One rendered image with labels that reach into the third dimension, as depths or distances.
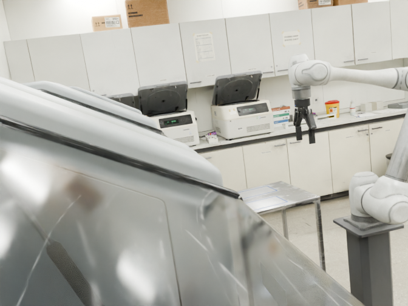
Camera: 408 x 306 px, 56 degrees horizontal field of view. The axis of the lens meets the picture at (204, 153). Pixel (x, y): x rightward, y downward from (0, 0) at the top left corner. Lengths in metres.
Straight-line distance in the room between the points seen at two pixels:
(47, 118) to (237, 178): 3.82
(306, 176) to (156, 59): 2.11
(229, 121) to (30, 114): 3.71
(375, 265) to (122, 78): 3.03
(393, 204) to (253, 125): 2.51
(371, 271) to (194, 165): 1.86
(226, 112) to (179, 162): 3.69
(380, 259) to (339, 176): 2.56
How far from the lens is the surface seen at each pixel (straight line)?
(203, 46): 4.36
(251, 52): 4.50
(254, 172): 4.28
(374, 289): 2.33
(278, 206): 2.20
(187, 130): 4.03
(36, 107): 0.48
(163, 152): 0.48
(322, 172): 4.63
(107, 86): 4.23
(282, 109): 4.75
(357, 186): 2.13
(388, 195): 1.96
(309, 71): 1.73
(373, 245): 2.22
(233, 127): 4.14
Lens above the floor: 1.55
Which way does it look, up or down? 10 degrees down
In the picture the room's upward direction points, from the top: 8 degrees counter-clockwise
